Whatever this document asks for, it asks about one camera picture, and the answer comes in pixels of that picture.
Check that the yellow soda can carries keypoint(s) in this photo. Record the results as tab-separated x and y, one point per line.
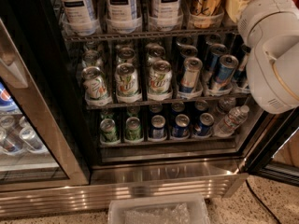
203	10

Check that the red bull can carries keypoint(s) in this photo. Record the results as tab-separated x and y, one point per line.
188	81
223	72

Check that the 7up can front right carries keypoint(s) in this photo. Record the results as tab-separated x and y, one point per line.
160	79

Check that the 7up can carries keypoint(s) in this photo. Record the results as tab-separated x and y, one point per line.
160	79
127	83
95	86

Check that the blue pepsi can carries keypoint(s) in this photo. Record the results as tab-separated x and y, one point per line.
203	125
157	128
180	129

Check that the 7up can front middle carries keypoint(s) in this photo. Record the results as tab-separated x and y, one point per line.
127	83

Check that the open fridge glass door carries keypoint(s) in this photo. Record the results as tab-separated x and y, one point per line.
275	153

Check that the green can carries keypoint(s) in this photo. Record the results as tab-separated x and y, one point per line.
133	130
109	132

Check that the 7up can front left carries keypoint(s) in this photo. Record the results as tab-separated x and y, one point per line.
95	86

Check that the green can bottom left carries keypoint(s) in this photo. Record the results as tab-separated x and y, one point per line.
109	132

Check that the steel fridge left door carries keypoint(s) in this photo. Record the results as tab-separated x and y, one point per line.
35	152

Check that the pepsi can behind left door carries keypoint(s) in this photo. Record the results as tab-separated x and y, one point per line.
6	102

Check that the white tea bottle right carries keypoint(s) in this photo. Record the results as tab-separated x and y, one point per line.
165	15

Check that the white tea bottle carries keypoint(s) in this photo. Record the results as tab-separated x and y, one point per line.
165	15
80	17
122	15

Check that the clear water bottle front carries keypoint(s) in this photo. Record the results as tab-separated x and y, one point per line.
231	121

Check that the white tea bottle middle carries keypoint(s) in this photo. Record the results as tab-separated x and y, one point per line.
122	15

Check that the white tea bottle left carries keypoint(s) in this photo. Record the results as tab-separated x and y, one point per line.
80	17

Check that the clear plastic bin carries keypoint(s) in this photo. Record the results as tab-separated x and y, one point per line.
170	209

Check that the top wire shelf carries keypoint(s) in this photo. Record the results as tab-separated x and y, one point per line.
149	34

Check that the wire shelf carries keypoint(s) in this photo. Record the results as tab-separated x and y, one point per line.
166	101
149	34

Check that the middle wire shelf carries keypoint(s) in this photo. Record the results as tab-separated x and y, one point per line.
166	101

